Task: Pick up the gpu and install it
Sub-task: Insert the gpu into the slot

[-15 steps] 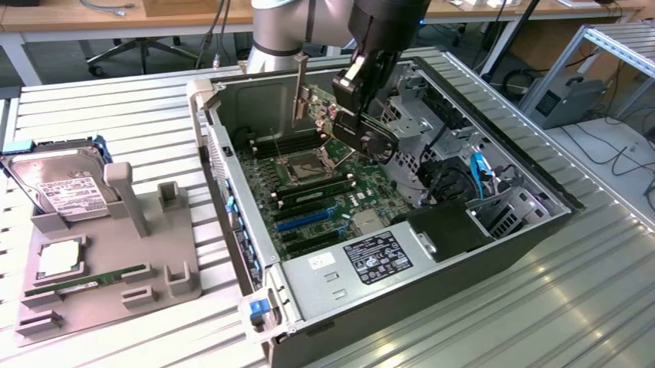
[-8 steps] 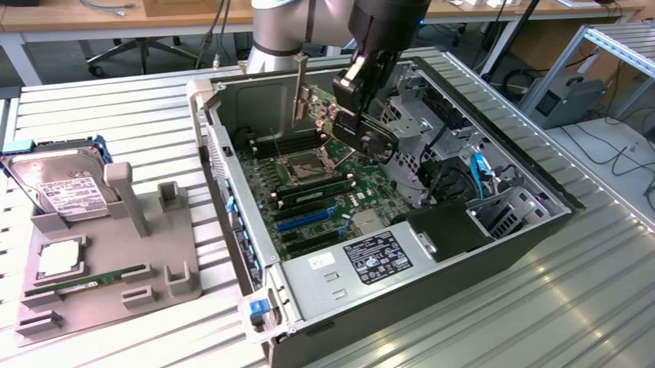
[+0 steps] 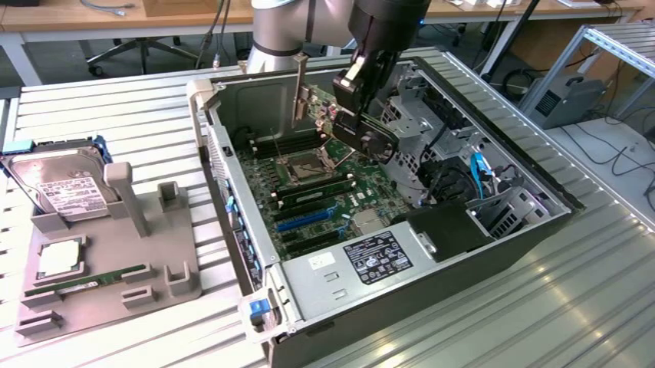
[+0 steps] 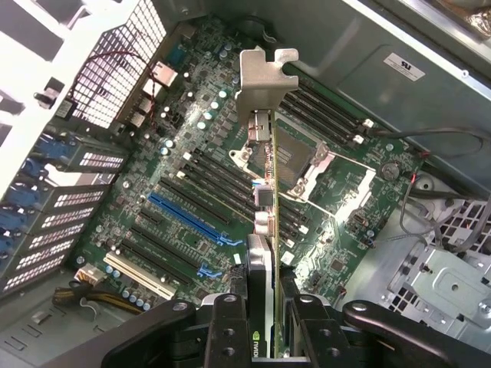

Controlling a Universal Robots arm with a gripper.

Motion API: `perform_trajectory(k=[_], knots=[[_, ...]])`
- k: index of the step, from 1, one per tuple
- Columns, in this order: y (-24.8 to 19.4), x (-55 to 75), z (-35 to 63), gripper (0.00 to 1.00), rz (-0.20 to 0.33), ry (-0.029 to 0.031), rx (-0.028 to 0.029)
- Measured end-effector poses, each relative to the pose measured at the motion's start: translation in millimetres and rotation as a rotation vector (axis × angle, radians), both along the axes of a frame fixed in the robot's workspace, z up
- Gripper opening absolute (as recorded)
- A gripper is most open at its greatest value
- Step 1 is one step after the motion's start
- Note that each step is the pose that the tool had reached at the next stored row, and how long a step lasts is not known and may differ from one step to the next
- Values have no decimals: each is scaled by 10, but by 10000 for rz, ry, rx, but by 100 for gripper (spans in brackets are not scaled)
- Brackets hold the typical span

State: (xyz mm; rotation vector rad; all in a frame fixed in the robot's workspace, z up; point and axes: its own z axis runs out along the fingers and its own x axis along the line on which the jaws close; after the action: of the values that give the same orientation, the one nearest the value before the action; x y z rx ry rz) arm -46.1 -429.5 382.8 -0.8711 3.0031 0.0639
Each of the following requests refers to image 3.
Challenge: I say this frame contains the wooden desk white legs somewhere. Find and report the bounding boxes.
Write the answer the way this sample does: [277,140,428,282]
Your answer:
[0,0,257,87]

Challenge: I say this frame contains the black power wire bundle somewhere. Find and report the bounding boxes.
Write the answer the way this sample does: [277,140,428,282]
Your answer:
[416,155,480,206]

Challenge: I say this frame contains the silver CPU chip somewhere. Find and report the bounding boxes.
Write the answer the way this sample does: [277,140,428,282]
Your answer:
[36,241,84,280]

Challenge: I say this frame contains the grey network cable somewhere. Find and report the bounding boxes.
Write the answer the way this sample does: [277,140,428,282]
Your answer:
[80,0,137,16]

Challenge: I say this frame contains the long wooden desk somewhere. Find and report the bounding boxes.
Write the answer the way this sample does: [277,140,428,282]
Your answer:
[423,0,645,77]

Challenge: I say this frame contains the green motherboard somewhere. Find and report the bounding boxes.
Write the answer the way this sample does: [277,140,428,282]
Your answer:
[232,128,416,262]

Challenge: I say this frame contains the blue disk carrier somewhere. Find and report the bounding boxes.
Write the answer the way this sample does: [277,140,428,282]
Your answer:
[0,133,114,179]

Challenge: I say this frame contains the black graphics card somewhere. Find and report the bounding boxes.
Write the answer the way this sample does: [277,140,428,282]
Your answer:
[289,53,401,166]

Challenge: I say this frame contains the silver perforated drive cage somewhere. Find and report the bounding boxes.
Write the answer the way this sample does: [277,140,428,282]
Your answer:
[377,94,464,208]

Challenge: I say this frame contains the black plastic air shroud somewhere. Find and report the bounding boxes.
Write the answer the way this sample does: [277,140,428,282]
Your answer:
[391,201,496,264]

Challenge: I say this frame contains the blue case latch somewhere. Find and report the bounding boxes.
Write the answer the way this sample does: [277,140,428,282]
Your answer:
[246,298,270,320]

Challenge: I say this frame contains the grey floor appliance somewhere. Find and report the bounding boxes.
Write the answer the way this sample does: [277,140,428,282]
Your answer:
[519,71,608,130]

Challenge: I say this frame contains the aluminium frame rack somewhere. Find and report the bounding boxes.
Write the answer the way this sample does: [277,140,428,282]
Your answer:
[519,22,655,127]

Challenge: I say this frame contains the green loose RAM stick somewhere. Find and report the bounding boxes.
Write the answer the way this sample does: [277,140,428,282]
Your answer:
[24,264,146,298]

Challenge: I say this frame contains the open metal socket cover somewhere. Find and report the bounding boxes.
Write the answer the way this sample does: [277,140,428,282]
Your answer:
[318,136,357,164]

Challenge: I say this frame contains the black stand pole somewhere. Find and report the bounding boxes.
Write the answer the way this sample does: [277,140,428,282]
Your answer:
[480,0,541,77]

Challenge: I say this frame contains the silver power supply unit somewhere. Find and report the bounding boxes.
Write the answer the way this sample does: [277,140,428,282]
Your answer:
[274,221,445,323]

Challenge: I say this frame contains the black floor cable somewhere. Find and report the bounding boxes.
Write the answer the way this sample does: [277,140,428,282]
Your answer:
[560,117,655,179]

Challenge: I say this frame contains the blue data wire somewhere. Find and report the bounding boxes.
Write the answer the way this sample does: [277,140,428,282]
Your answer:
[468,151,492,200]

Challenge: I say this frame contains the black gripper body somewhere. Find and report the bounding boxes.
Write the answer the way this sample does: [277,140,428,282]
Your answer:
[346,0,432,54]

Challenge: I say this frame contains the silver chipset heatsink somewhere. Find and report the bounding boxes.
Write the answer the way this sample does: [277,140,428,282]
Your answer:
[350,212,385,235]

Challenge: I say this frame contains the grey parts rack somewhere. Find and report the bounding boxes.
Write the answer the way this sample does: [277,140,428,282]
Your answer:
[10,161,204,349]

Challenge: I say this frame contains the open black PC case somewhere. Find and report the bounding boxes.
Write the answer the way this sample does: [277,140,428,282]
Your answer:
[184,55,587,368]

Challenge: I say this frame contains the black office chair base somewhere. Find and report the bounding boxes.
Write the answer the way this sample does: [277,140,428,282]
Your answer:
[84,36,204,76]
[416,22,468,49]

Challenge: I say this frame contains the silver hard disk drive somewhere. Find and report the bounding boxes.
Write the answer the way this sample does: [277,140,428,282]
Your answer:
[0,147,112,223]

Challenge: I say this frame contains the coiled black cable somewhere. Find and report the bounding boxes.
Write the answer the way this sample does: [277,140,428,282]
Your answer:
[503,68,536,97]

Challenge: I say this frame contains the blue expansion slot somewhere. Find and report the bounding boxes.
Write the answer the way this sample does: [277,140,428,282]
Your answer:
[274,212,332,232]

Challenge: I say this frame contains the black RAM slot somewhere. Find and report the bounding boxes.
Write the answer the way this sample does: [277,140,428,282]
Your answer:
[253,140,328,161]
[250,132,318,151]

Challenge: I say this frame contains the black expansion slot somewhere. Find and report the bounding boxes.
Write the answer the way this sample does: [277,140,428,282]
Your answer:
[272,202,329,224]
[284,238,342,258]
[282,228,336,246]

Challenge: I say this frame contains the robot cable bundle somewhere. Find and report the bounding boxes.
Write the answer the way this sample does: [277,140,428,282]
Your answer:
[196,0,232,70]

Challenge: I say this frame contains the silver disk bay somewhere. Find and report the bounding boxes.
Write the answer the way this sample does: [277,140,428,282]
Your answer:
[468,187,553,238]

